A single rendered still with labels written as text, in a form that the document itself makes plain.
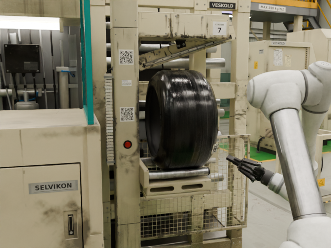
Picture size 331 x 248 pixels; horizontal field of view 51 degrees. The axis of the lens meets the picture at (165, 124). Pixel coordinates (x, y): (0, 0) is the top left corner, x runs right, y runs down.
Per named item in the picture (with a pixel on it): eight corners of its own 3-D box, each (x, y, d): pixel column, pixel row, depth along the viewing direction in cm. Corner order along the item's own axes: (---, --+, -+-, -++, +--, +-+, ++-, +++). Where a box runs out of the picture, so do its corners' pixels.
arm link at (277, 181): (276, 197, 163) (264, 191, 166) (282, 186, 170) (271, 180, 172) (282, 184, 158) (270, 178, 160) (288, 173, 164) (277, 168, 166)
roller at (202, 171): (145, 170, 181) (145, 179, 182) (147, 172, 177) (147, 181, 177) (207, 166, 190) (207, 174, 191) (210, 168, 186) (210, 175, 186)
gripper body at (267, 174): (271, 178, 161) (252, 168, 164) (265, 190, 166) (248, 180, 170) (276, 169, 166) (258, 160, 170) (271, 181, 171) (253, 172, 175)
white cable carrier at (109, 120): (107, 165, 180) (104, 73, 173) (106, 163, 185) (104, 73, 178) (115, 165, 181) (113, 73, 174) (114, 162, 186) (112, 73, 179)
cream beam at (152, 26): (132, 37, 198) (132, 10, 196) (126, 40, 222) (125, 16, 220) (229, 39, 213) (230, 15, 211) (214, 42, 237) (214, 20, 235)
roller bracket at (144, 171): (143, 189, 174) (143, 170, 172) (131, 168, 212) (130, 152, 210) (149, 188, 175) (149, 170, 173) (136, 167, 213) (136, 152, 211)
